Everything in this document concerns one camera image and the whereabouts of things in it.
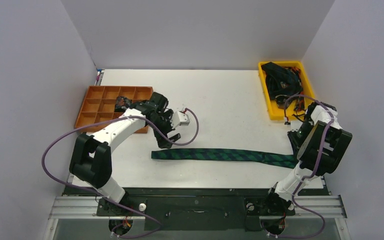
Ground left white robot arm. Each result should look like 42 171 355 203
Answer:
69 92 190 215

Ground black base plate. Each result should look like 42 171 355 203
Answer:
62 187 330 232

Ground pile of dark ties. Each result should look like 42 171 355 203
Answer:
261 62 304 100

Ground purple cable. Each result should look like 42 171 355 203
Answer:
41 107 200 239
261 94 337 239

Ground aluminium rail frame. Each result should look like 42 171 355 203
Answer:
43 195 351 240

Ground yellow plastic bin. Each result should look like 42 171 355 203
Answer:
257 60 315 121

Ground orange compartment tray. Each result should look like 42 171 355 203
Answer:
74 85 154 129

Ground rolled dark tie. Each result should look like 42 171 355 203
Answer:
114 96 133 113

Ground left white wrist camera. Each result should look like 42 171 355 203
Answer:
170 110 191 130

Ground green navy striped tie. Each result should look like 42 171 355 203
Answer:
151 148 299 169

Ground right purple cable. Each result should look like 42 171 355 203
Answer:
261 94 337 239

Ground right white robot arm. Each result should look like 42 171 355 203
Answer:
262 102 353 214

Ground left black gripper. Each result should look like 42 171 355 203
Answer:
148 110 181 149

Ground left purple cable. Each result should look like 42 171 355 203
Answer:
41 107 200 239

